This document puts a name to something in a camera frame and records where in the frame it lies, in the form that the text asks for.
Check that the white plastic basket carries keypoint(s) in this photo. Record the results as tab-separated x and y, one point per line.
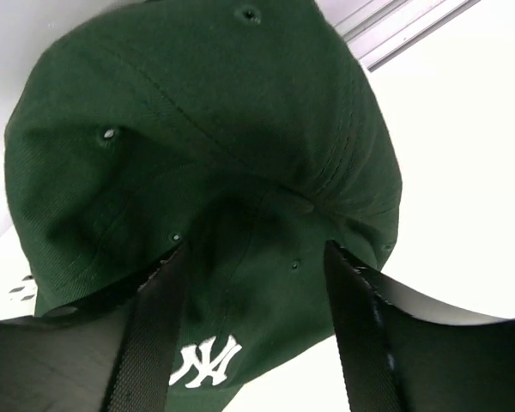
17	287

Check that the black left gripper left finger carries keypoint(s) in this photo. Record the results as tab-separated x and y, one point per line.
110	351

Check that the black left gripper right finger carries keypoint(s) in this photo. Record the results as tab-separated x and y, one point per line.
402	350

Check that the aluminium mounting rail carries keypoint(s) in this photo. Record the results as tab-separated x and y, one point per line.
378	31

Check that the dark green baseball cap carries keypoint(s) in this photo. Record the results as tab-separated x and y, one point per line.
244	129

